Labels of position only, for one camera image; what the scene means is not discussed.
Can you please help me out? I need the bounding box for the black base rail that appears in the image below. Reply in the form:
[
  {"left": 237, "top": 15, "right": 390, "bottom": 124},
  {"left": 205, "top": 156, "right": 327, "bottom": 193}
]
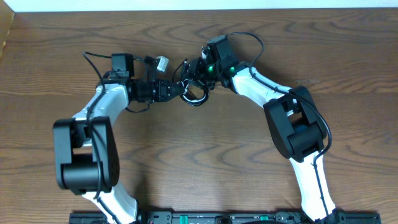
[{"left": 68, "top": 210, "right": 382, "bottom": 224}]

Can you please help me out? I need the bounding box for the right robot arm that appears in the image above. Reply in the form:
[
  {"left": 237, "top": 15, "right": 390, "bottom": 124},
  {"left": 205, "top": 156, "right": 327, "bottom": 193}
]
[{"left": 179, "top": 35, "right": 336, "bottom": 223}]

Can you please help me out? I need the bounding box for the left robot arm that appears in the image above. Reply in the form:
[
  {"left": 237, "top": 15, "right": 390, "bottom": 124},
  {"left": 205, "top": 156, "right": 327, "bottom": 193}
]
[{"left": 53, "top": 53, "right": 184, "bottom": 223}]

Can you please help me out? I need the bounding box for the left camera black cable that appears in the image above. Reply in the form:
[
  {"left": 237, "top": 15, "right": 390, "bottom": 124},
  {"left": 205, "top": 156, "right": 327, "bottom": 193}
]
[{"left": 82, "top": 51, "right": 121, "bottom": 224}]

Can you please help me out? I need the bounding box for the white cable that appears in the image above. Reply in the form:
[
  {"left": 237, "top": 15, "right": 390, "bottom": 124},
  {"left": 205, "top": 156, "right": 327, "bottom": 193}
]
[{"left": 182, "top": 79, "right": 208, "bottom": 104}]

